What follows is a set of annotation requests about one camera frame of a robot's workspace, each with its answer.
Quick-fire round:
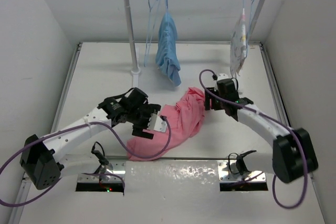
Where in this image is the empty blue hanger right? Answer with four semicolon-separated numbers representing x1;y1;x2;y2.
246;0;266;41

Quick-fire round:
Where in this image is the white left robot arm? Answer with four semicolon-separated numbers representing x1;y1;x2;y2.
20;88;167;190

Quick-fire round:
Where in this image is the metal base plate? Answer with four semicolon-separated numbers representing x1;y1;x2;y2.
77;159;126;184
217;159;266;184

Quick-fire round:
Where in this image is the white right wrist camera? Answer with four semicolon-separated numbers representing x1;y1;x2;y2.
212;73;229;82

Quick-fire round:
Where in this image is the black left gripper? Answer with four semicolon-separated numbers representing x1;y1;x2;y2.
127;104;160;137

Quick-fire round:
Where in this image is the blue t shirt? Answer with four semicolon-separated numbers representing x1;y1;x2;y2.
155;12;181;87

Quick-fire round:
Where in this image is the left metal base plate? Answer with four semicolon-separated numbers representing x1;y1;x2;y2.
77;159;126;184

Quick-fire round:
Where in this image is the pink t shirt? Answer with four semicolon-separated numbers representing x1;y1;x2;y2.
127;87;205;160

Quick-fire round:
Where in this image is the white patterned garment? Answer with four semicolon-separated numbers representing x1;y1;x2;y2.
229;8;247;77

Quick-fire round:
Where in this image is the empty blue wire hanger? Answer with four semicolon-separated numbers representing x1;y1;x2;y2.
144;0;161;67

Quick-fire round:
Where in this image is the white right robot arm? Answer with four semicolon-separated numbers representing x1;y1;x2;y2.
204;74;319;184

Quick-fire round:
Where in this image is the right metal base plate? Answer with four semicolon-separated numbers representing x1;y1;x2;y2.
217;159;266;184

